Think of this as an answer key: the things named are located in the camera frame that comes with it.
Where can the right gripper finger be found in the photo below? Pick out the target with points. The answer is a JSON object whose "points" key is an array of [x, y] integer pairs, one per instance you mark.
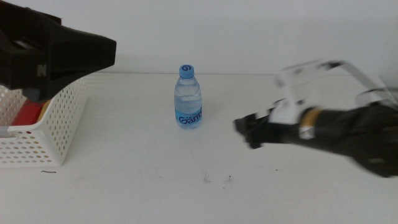
{"points": [[254, 140], [247, 123]]}

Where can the clear water bottle blue cap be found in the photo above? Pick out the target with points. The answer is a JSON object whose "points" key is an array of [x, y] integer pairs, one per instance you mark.
{"points": [[188, 102]]}

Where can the red soda can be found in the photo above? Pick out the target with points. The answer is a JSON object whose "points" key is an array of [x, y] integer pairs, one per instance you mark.
{"points": [[28, 115]]}

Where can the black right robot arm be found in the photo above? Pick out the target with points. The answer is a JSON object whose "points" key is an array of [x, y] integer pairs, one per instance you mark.
{"points": [[357, 137]]}

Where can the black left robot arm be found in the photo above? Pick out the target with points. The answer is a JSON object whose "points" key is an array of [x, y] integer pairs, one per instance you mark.
{"points": [[62, 56]]}

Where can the white perforated plastic basket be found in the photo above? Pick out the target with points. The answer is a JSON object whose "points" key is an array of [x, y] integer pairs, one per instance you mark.
{"points": [[56, 137]]}

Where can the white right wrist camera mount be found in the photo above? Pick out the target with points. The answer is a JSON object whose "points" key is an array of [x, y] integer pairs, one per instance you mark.
{"points": [[289, 109]]}

